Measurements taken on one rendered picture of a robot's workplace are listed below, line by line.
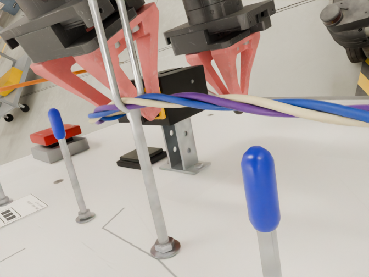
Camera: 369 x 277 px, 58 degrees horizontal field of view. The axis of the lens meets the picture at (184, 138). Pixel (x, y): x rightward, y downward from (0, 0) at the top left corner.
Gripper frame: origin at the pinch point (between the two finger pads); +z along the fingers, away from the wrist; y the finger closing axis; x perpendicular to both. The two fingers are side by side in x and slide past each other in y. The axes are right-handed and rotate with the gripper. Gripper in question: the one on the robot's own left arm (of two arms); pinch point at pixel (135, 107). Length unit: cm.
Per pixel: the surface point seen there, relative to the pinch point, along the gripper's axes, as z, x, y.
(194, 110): 3.2, 3.6, 2.2
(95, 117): -3.6, -5.6, 3.9
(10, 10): 16, 323, -625
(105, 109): -4.3, -5.6, 5.4
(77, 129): 6.0, 3.4, -18.4
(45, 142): 4.5, -0.7, -18.9
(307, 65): 71, 122, -35
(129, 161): 7.0, 0.1, -5.9
